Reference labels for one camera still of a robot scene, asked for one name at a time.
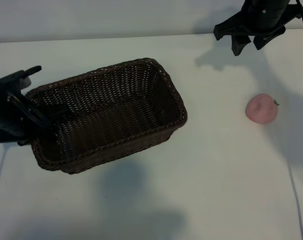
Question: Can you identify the pink peach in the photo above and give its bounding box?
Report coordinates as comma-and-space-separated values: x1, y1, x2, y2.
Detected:
245, 93, 280, 125

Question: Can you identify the dark brown woven basket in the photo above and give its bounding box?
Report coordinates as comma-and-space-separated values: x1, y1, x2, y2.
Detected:
25, 57, 188, 175

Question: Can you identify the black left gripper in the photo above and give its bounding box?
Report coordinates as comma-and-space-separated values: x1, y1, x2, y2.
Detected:
0, 65, 72, 149

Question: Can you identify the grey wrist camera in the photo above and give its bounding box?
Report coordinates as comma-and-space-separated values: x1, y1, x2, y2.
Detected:
19, 74, 32, 90

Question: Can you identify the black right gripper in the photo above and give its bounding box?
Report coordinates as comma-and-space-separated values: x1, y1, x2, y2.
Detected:
213, 0, 303, 57

